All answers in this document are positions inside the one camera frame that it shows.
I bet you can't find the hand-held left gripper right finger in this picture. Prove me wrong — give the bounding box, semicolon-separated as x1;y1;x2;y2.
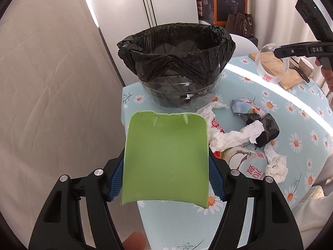
208;151;305;250

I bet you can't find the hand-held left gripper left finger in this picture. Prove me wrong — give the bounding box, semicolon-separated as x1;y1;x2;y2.
29;149;126;250

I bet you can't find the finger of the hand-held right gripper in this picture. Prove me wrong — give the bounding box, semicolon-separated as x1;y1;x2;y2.
273;43;309;59

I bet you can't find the clear tape roll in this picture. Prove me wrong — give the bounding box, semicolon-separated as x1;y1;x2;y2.
255;43;290;84

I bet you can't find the white packet with red print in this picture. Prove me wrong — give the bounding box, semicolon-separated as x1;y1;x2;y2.
220;147;268;181

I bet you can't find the large white tissue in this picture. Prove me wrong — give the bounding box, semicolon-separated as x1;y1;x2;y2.
209;121;264;153

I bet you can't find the red white snack wrapper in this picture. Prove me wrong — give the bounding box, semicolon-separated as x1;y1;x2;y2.
208;118;226;136

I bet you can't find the white paper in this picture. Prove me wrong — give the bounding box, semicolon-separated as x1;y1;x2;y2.
264;146;289;184

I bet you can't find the blue white torn wrapper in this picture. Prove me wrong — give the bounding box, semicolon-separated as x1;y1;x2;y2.
230;97;268;122

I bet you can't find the small white tissue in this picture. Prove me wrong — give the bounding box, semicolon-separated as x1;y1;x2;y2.
198;101;229;121

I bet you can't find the black pouch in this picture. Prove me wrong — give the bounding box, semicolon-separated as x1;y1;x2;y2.
246;113;280;148

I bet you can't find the clear bin with black bag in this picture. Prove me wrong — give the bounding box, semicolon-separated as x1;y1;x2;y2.
117;23;236;109

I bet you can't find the person's right hand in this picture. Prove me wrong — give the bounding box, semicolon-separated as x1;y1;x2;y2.
321;67;333;93

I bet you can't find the person's left hand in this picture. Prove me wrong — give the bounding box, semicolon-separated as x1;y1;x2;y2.
123;232;148;250

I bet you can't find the white mug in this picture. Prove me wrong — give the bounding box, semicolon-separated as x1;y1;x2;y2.
299;57;315;78

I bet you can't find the wooden cutting board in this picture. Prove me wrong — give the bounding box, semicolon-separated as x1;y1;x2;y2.
248;53;313;91

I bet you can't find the white curtain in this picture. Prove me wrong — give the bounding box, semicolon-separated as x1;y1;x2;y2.
247;0;310;48

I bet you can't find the white round chair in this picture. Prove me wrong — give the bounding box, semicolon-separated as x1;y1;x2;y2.
229;33;259;58

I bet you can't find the brown handbag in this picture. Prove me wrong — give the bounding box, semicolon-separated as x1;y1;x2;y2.
225;12;257;37

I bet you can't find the blue floral tablecloth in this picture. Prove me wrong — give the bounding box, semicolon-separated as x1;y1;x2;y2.
121;56;333;250

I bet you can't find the orange cardboard box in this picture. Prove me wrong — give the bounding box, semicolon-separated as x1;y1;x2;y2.
213;0;248;26

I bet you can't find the white quilted bedcover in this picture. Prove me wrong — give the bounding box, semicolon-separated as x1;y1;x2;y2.
0;0;126;250

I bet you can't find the person's white fleece clothing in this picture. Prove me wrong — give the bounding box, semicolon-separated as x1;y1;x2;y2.
293;161;333;236

